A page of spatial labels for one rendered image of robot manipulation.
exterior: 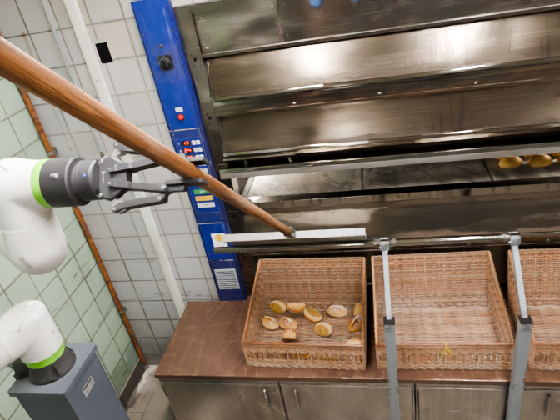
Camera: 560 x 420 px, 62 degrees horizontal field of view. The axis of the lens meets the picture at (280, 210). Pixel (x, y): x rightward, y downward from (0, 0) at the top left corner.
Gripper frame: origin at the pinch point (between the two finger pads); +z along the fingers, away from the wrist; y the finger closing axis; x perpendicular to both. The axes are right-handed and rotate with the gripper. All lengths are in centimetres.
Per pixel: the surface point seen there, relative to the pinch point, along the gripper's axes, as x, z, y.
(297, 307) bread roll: -166, -9, 30
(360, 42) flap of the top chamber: -100, 31, -75
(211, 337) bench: -160, -54, 44
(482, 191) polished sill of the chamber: -143, 80, -19
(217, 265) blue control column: -165, -52, 7
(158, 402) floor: -202, -102, 85
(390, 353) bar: -122, 35, 47
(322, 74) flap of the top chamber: -104, 15, -65
